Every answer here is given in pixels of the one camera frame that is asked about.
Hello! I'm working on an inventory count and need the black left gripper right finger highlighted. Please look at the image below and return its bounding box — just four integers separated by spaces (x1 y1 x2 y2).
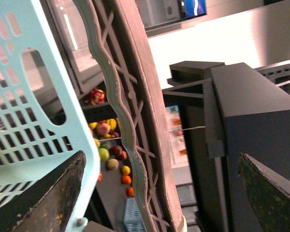
238 153 290 232

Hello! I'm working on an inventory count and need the pink dragon fruit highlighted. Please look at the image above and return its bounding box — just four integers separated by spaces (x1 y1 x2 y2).
85 88 105 105

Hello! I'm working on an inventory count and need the light blue shopping basket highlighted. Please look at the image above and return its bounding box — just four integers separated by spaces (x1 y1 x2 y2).
0 0 100 232

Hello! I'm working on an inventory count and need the green apple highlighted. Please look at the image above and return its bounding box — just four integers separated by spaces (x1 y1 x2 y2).
98 147 110 161

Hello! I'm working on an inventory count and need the grey basket handle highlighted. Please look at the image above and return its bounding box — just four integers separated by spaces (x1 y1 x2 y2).
75 0 187 232

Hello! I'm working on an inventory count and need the small blue basket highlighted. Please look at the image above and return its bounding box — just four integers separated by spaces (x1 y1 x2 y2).
123 197 146 232

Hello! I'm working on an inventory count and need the black wood shelf unit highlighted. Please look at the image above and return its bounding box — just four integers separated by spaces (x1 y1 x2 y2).
162 63 290 232

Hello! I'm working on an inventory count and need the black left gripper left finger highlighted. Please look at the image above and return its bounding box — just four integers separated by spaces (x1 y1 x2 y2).
0 151 86 232

